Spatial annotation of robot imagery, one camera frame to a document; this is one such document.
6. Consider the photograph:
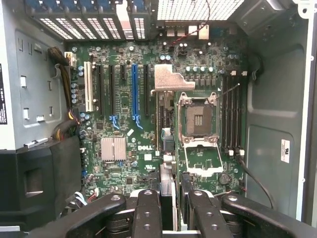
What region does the metal socket cover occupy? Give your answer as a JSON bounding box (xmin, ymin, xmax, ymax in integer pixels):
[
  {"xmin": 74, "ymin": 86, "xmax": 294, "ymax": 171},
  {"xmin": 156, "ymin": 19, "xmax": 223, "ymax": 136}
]
[{"xmin": 184, "ymin": 142, "xmax": 225, "ymax": 178}]

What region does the green Dell motherboard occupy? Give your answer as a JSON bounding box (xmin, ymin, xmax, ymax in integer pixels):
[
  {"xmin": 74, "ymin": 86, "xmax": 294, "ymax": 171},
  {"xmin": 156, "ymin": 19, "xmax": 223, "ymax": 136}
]
[{"xmin": 63, "ymin": 23, "xmax": 248, "ymax": 199}]

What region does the silver chipset heatsink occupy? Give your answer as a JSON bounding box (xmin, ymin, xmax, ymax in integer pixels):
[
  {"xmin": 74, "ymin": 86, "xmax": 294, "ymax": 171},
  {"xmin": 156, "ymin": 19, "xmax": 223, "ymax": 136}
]
[{"xmin": 101, "ymin": 137, "xmax": 127, "ymax": 162}]

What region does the CPU socket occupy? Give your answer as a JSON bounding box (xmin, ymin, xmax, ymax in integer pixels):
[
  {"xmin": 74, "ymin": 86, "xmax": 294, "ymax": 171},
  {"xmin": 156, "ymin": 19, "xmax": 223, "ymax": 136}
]
[{"xmin": 178, "ymin": 91, "xmax": 220, "ymax": 144}]

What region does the open PC case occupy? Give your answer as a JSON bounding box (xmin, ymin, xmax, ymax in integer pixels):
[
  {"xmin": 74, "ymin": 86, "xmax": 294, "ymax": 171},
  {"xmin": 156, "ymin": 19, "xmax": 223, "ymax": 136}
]
[{"xmin": 0, "ymin": 0, "xmax": 317, "ymax": 238}]

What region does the black plastic shroud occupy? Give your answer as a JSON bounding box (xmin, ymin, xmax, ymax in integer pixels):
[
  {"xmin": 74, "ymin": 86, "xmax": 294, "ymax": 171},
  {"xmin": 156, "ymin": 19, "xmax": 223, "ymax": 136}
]
[{"xmin": 0, "ymin": 137, "xmax": 84, "ymax": 230}]

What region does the blue expansion slot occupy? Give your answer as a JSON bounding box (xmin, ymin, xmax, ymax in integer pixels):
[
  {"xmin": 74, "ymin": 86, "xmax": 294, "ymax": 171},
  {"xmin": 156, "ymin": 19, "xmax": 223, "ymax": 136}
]
[{"xmin": 131, "ymin": 63, "xmax": 138, "ymax": 117}]

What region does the thin socket locking lever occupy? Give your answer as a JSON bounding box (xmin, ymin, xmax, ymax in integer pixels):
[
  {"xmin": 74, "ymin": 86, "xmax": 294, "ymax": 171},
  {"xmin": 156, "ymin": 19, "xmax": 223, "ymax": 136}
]
[{"xmin": 215, "ymin": 83, "xmax": 241, "ymax": 101}]

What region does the white PCI slot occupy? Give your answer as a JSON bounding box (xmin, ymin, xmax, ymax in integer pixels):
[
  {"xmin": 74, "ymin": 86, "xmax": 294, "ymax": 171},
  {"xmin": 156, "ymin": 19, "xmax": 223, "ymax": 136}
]
[{"xmin": 83, "ymin": 61, "xmax": 94, "ymax": 112}]

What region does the grey power supply unit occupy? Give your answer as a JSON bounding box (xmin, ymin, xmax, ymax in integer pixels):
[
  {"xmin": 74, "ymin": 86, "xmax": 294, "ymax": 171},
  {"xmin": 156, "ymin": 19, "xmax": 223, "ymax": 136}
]
[{"xmin": 0, "ymin": 0, "xmax": 66, "ymax": 152}]

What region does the long black wire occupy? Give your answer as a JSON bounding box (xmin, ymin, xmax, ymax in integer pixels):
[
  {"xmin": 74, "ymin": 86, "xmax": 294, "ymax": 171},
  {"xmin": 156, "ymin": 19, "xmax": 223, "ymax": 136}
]
[{"xmin": 239, "ymin": 158, "xmax": 274, "ymax": 209}]

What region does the black yellow power cable bundle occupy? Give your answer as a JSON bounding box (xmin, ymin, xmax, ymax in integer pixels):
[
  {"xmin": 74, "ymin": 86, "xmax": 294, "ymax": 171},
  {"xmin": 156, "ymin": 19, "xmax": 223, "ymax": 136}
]
[{"xmin": 47, "ymin": 47, "xmax": 81, "ymax": 142}]

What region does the thin red black wire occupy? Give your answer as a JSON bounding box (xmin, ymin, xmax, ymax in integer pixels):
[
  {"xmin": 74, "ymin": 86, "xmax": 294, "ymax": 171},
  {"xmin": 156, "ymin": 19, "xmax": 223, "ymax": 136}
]
[{"xmin": 170, "ymin": 0, "xmax": 211, "ymax": 47}]

